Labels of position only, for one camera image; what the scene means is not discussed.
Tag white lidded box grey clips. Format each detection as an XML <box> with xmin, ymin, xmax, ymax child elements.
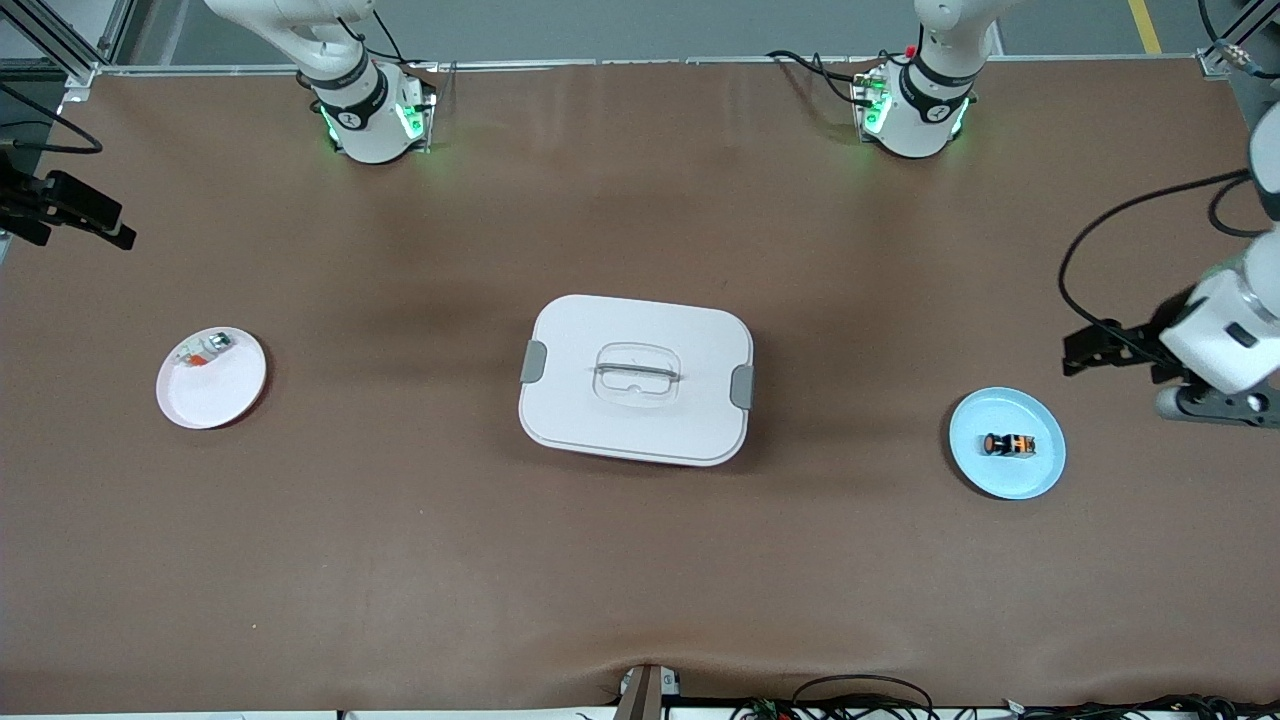
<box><xmin>518</xmin><ymin>294</ymin><xmax>755</xmax><ymax>468</ymax></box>

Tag light blue round plate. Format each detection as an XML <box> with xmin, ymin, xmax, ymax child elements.
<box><xmin>948</xmin><ymin>387</ymin><xmax>1067</xmax><ymax>501</ymax></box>

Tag small white orange part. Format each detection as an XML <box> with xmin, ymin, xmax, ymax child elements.
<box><xmin>176</xmin><ymin>333</ymin><xmax>236</xmax><ymax>369</ymax></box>

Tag pale pink round plate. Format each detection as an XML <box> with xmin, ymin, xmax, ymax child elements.
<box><xmin>156</xmin><ymin>326</ymin><xmax>268</xmax><ymax>431</ymax></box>

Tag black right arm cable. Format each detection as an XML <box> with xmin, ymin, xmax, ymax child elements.
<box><xmin>0</xmin><ymin>85</ymin><xmax>104</xmax><ymax>157</ymax></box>

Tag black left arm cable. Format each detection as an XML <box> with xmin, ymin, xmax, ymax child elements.
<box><xmin>1058</xmin><ymin>168</ymin><xmax>1263</xmax><ymax>347</ymax></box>

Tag aluminium frame profile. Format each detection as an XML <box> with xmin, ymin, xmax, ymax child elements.
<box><xmin>1198</xmin><ymin>0</ymin><xmax>1280</xmax><ymax>81</ymax></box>
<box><xmin>0</xmin><ymin>0</ymin><xmax>136</xmax><ymax>89</ymax></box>

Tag black cable bundle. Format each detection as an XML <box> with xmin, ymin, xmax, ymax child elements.
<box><xmin>1000</xmin><ymin>694</ymin><xmax>1280</xmax><ymax>720</ymax></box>

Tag looped black cable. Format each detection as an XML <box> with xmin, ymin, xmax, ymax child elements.
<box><xmin>790</xmin><ymin>674</ymin><xmax>937</xmax><ymax>720</ymax></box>

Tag black arm base cable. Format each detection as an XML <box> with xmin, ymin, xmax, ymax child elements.
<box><xmin>768</xmin><ymin>50</ymin><xmax>881</xmax><ymax>106</ymax></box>

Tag silver table edge rail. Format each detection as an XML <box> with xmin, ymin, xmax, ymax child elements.
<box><xmin>60</xmin><ymin>57</ymin><xmax>1201</xmax><ymax>77</ymax></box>

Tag metal table clamp bracket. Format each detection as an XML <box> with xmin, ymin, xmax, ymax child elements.
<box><xmin>615</xmin><ymin>665</ymin><xmax>683</xmax><ymax>720</ymax></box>

